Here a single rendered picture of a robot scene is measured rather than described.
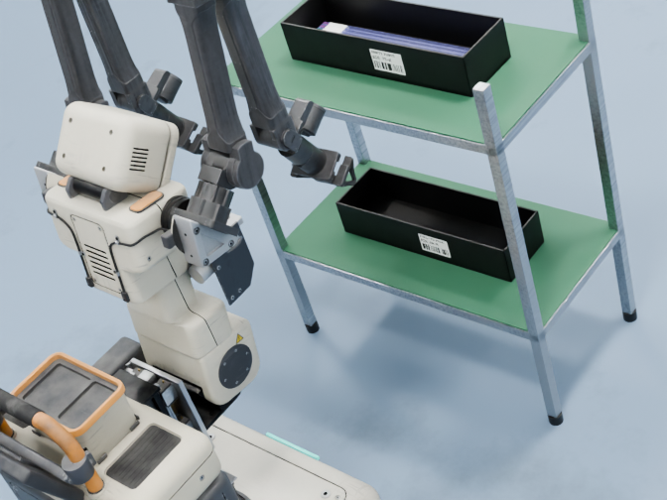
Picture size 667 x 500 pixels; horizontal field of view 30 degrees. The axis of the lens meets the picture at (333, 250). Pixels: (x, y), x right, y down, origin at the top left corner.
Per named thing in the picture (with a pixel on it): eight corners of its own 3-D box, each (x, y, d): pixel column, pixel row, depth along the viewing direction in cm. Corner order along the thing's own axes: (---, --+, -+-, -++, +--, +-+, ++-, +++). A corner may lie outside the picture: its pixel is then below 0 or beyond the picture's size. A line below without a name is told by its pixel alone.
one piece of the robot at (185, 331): (213, 466, 266) (140, 231, 232) (100, 409, 289) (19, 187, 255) (293, 395, 281) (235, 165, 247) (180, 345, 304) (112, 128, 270)
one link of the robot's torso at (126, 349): (198, 466, 279) (160, 394, 264) (116, 424, 296) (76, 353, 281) (272, 385, 292) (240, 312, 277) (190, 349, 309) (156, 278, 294)
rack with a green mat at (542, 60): (388, 238, 409) (296, -59, 340) (639, 314, 354) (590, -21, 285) (305, 331, 386) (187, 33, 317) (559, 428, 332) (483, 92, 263)
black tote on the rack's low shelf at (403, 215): (344, 231, 361) (334, 202, 354) (378, 195, 370) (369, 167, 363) (511, 283, 327) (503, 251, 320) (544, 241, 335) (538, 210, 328)
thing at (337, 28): (312, 47, 323) (308, 36, 321) (328, 32, 327) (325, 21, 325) (471, 78, 293) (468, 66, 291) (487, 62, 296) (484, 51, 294)
